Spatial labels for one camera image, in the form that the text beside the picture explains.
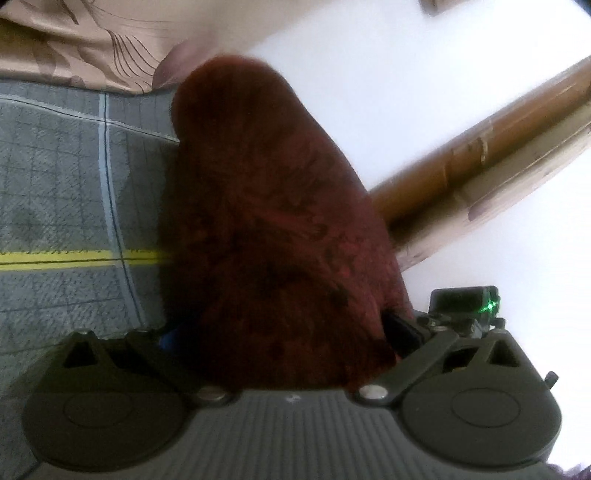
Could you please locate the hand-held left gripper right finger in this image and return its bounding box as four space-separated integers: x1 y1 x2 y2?
355 312 526 409

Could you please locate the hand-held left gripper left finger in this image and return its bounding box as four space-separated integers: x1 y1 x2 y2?
62 327 230 408

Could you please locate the dark red knit garment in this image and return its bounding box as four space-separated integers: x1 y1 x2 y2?
159 54 416 392

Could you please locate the wooden frame rail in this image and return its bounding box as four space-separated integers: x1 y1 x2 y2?
369 59 591 274

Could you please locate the grey checked blanket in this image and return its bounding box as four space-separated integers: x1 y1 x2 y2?
0 78 185 480

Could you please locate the beige patterned cloth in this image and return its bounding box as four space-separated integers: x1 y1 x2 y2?
0 0 262 97

